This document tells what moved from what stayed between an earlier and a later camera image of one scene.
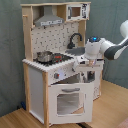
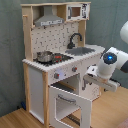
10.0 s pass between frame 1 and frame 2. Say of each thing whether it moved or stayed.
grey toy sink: stayed
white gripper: moved
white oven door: moved
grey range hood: stayed
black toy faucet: stayed
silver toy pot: stayed
